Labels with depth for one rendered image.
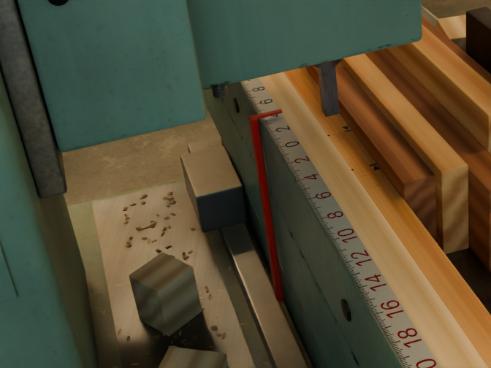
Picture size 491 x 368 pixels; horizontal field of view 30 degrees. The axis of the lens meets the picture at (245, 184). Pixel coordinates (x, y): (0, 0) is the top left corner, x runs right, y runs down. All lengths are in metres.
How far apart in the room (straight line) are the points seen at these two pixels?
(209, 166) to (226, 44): 0.25
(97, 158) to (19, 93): 2.12
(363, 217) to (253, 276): 0.20
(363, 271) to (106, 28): 0.17
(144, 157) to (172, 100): 2.05
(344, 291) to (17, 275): 0.16
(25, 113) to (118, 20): 0.06
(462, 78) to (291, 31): 0.11
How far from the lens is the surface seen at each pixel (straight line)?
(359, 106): 0.58
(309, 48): 0.52
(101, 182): 2.45
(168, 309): 0.64
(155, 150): 2.54
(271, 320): 0.63
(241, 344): 0.64
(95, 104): 0.47
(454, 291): 0.44
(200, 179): 0.72
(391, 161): 0.52
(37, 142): 0.47
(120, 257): 0.74
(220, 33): 0.50
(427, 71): 0.59
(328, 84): 0.57
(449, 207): 0.52
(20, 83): 0.46
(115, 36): 0.45
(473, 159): 0.52
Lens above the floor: 1.22
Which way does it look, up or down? 32 degrees down
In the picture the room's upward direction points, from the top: 9 degrees counter-clockwise
